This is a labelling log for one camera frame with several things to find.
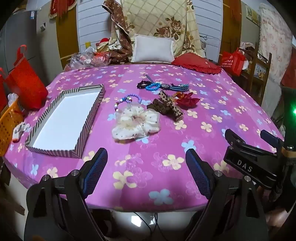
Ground grey refrigerator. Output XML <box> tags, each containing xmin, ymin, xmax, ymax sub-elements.
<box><xmin>0</xmin><ymin>9</ymin><xmax>62</xmax><ymax>75</ymax></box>

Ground cream dotted scrunchie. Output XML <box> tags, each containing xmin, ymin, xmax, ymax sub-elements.
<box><xmin>112</xmin><ymin>107</ymin><xmax>161</xmax><ymax>142</ymax></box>

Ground cream floral quilt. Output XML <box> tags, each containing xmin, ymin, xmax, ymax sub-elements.
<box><xmin>109</xmin><ymin>0</ymin><xmax>201</xmax><ymax>58</ymax></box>

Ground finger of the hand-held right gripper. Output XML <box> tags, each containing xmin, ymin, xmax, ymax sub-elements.
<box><xmin>225</xmin><ymin>129</ymin><xmax>277</xmax><ymax>156</ymax></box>
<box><xmin>260</xmin><ymin>130</ymin><xmax>284</xmax><ymax>153</ymax></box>

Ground large red tote bag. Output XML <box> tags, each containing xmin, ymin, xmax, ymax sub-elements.
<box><xmin>5</xmin><ymin>45</ymin><xmax>49</xmax><ymax>109</ymax></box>

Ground white work gloves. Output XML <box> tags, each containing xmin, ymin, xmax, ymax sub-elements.
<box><xmin>13</xmin><ymin>123</ymin><xmax>31</xmax><ymax>142</ymax></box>

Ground red printed shopping bag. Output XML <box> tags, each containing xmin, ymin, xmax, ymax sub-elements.
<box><xmin>221</xmin><ymin>48</ymin><xmax>245</xmax><ymax>76</ymax></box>

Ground wall calendar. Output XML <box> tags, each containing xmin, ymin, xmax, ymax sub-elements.
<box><xmin>245</xmin><ymin>5</ymin><xmax>260</xmax><ymax>24</ymax></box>

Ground white pillow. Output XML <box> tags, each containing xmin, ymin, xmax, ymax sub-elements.
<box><xmin>131</xmin><ymin>34</ymin><xmax>175</xmax><ymax>64</ymax></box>

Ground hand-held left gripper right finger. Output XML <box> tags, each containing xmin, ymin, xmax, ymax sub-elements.
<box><xmin>185</xmin><ymin>148</ymin><xmax>273</xmax><ymax>241</ymax></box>

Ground brown floral quilt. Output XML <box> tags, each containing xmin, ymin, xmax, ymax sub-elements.
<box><xmin>103</xmin><ymin>0</ymin><xmax>134</xmax><ymax>64</ymax></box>

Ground striped cardboard box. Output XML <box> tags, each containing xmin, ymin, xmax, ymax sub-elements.
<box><xmin>24</xmin><ymin>84</ymin><xmax>105</xmax><ymax>159</ymax></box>

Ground red plush hat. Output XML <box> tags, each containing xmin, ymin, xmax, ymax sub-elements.
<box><xmin>96</xmin><ymin>38</ymin><xmax>112</xmax><ymax>52</ymax></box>

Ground blue striped strap watch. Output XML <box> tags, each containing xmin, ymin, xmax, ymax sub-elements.
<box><xmin>146</xmin><ymin>75</ymin><xmax>190</xmax><ymax>92</ymax></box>

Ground wooden chair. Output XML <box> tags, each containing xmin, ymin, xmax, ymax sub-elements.
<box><xmin>240</xmin><ymin>42</ymin><xmax>272</xmax><ymax>105</ymax></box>

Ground brown scrunchie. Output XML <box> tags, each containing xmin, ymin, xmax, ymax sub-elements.
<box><xmin>147</xmin><ymin>98</ymin><xmax>173</xmax><ymax>116</ymax></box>

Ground pink floral curtain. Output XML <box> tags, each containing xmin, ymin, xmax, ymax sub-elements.
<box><xmin>258</xmin><ymin>3</ymin><xmax>294</xmax><ymax>79</ymax></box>

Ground leopard print hair bow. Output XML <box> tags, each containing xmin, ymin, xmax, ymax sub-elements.
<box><xmin>158</xmin><ymin>90</ymin><xmax>184</xmax><ymax>121</ymax></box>

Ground red ruffled cushion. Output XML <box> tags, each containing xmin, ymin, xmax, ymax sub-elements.
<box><xmin>171</xmin><ymin>53</ymin><xmax>222</xmax><ymax>75</ymax></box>

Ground clear plastic bags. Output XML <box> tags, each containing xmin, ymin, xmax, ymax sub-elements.
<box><xmin>68</xmin><ymin>46</ymin><xmax>111</xmax><ymax>70</ymax></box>

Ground orange plastic basket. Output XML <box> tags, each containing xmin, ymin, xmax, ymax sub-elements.
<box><xmin>0</xmin><ymin>100</ymin><xmax>25</xmax><ymax>156</ymax></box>

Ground multicolour bead bracelet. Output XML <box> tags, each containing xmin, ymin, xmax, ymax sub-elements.
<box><xmin>114</xmin><ymin>97</ymin><xmax>133</xmax><ymax>113</ymax></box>

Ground red hanging decoration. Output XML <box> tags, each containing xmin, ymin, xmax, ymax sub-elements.
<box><xmin>48</xmin><ymin>0</ymin><xmax>78</xmax><ymax>19</ymax></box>

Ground red scrunchie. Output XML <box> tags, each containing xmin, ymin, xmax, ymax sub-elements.
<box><xmin>176</xmin><ymin>91</ymin><xmax>201</xmax><ymax>110</ymax></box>

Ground black cables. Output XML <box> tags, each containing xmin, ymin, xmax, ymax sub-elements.
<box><xmin>129</xmin><ymin>212</ymin><xmax>167</xmax><ymax>241</ymax></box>

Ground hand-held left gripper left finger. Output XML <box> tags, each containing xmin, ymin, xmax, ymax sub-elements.
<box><xmin>25</xmin><ymin>148</ymin><xmax>109</xmax><ymax>241</ymax></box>

